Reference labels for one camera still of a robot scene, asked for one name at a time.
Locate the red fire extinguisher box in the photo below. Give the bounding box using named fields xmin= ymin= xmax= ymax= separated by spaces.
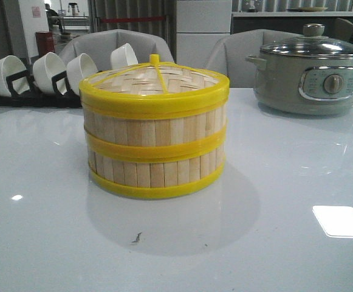
xmin=35 ymin=31 xmax=55 ymax=57

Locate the white bowl right upright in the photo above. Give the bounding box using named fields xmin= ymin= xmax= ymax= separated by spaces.
xmin=110 ymin=43 xmax=139 ymax=69

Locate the glass pot lid grey knob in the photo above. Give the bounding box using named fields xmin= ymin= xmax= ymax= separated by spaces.
xmin=260 ymin=23 xmax=353 ymax=59

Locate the white cabinet background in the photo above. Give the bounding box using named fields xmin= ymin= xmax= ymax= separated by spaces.
xmin=176 ymin=1 xmax=232 ymax=68

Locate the grey chair left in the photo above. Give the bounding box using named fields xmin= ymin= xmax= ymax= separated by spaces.
xmin=59 ymin=29 xmax=174 ymax=71

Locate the bamboo steamer lid yellow rim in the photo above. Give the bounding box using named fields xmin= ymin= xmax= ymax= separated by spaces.
xmin=79 ymin=54 xmax=230 ymax=120

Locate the grey chair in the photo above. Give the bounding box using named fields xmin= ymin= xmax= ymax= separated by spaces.
xmin=59 ymin=29 xmax=174 ymax=71
xmin=204 ymin=29 xmax=298 ymax=88

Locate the white bowl far left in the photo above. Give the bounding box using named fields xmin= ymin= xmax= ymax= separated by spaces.
xmin=0 ymin=55 xmax=26 ymax=97

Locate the grey chair right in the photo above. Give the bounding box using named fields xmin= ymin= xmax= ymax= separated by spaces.
xmin=204 ymin=29 xmax=298 ymax=88

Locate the grey electric cooking pot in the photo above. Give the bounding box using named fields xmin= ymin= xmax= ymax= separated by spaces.
xmin=246 ymin=53 xmax=353 ymax=116

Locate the bamboo steamer drawer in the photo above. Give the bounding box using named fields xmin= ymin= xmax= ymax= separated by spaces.
xmin=88 ymin=145 xmax=225 ymax=200
xmin=84 ymin=105 xmax=227 ymax=162

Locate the person in background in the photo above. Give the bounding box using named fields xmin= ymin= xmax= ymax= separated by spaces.
xmin=45 ymin=3 xmax=59 ymax=18

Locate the black bowl rack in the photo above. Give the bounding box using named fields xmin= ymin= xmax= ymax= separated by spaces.
xmin=0 ymin=69 xmax=81 ymax=108

